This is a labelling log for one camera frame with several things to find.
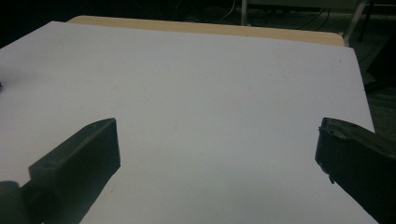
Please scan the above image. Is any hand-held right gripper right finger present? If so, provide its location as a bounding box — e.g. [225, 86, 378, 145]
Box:
[314, 117, 396, 224]

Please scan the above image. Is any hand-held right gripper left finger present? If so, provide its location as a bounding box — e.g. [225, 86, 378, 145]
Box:
[28, 117, 121, 224]

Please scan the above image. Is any white table board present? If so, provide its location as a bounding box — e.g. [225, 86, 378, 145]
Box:
[0, 21, 379, 224]

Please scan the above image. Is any wooden table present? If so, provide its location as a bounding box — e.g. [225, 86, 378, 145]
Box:
[66, 15, 346, 48]

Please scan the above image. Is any black floor cable bundle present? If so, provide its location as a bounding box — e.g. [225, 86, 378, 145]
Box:
[292, 7, 332, 32]

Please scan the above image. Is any white floor cable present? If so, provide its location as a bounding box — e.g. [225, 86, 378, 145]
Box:
[218, 0, 237, 21]

